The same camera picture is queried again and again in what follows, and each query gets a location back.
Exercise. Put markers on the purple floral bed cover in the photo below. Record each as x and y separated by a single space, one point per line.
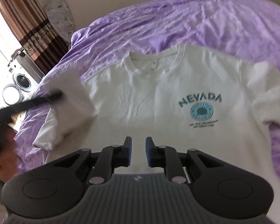
244 29

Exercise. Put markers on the person's left hand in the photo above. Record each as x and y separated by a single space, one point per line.
8 157

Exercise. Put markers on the finger of the black left gripper blurred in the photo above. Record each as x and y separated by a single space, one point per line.
35 102

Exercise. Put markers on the white washing machine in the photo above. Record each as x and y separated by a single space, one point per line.
23 79

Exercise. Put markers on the brown patterned curtain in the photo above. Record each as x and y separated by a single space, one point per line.
31 27

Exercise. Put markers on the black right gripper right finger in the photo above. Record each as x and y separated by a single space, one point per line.
219 187

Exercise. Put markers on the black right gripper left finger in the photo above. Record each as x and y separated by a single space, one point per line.
58 186

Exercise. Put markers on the white Nevada t-shirt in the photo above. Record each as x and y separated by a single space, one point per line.
184 97

